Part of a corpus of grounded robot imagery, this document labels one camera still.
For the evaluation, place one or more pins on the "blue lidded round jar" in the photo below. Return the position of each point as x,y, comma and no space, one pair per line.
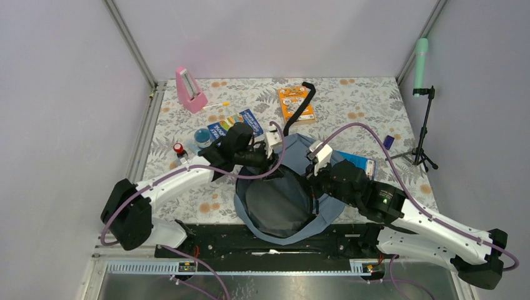
203,138

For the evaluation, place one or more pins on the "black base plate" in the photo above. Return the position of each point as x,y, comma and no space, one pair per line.
236,243

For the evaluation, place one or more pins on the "blue-grey student backpack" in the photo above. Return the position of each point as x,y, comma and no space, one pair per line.
279,209

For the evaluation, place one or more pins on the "white orange pen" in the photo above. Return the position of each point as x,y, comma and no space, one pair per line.
216,105

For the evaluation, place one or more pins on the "light blue glue stick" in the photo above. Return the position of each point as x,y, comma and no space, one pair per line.
191,146

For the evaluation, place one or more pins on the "small purple eraser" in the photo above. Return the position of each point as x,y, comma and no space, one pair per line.
388,142

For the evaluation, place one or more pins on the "black microphone tripod stand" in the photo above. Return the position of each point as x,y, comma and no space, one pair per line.
417,156

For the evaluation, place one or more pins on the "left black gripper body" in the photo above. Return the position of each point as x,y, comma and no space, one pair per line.
252,157

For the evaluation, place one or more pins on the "light blue thin book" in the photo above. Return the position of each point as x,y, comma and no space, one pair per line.
367,164

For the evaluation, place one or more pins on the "orange picture book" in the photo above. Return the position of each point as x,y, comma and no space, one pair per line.
290,99

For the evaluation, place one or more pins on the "pink metronome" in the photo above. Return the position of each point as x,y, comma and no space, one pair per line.
189,94

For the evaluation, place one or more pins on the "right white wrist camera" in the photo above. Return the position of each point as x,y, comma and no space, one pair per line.
319,155

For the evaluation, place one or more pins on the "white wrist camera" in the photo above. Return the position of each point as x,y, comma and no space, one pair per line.
272,138
319,155

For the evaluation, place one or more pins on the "blue treehouse book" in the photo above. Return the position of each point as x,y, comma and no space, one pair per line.
221,127

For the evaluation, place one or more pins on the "red capped small bottle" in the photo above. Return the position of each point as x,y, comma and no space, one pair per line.
181,153

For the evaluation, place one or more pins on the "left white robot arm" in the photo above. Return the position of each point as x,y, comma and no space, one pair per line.
128,214

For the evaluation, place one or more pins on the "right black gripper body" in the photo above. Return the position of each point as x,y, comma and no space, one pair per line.
324,182

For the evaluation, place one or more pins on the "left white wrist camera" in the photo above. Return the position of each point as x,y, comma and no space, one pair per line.
272,138

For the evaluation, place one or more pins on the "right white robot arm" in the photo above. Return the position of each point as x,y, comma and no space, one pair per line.
397,226

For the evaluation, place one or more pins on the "mint green microphone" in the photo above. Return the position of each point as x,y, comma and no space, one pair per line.
421,50

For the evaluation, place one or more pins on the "floral table mat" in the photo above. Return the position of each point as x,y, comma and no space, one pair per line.
368,105

